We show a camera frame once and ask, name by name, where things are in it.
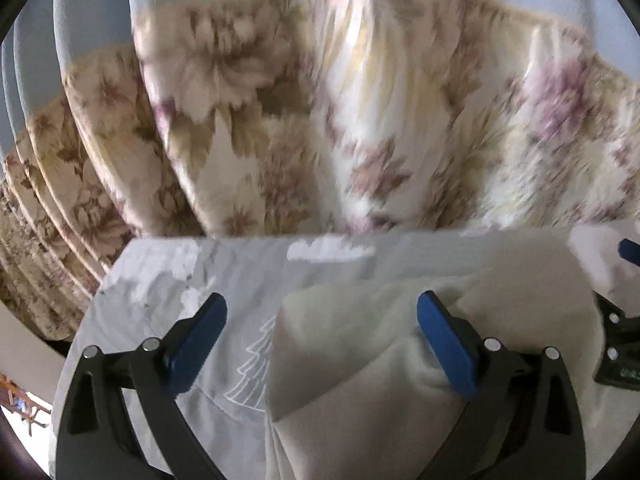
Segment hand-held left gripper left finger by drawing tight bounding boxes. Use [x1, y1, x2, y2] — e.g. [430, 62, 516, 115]
[55, 292, 229, 480]

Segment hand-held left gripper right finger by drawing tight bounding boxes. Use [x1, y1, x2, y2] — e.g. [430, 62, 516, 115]
[416, 290, 587, 480]

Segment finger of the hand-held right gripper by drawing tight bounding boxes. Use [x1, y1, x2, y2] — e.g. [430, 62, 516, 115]
[592, 292, 640, 387]
[618, 238, 640, 267]

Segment cream garment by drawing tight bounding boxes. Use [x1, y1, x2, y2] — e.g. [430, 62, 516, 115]
[264, 224, 632, 480]

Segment grey printed bedsheet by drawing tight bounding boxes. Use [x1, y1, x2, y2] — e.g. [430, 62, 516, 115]
[49, 230, 576, 480]

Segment wooden furniture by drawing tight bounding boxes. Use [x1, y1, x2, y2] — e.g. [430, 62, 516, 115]
[0, 372, 54, 430]

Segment floral curtain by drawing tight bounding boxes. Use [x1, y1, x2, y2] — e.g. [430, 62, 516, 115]
[0, 0, 640, 342]

